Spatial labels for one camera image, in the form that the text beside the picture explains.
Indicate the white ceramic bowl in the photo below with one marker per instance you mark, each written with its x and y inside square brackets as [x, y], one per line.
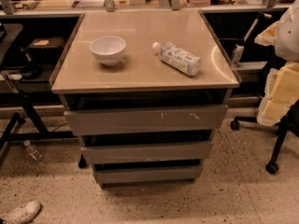
[108, 50]

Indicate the grey drawer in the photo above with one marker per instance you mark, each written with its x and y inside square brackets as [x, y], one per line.
[147, 152]
[145, 120]
[148, 175]

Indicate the black box on shelf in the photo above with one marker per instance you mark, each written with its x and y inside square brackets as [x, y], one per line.
[56, 42]

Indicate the white plastic bottle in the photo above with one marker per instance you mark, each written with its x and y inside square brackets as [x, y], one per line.
[178, 58]

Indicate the grey drawer cabinet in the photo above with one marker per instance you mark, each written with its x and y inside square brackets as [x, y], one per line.
[141, 79]

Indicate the plastic bottle on floor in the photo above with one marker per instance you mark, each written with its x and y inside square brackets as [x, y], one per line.
[33, 151]

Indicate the white sneaker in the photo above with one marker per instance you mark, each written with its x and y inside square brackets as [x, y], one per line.
[22, 214]

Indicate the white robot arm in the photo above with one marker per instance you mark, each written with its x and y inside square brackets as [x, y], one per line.
[281, 89]

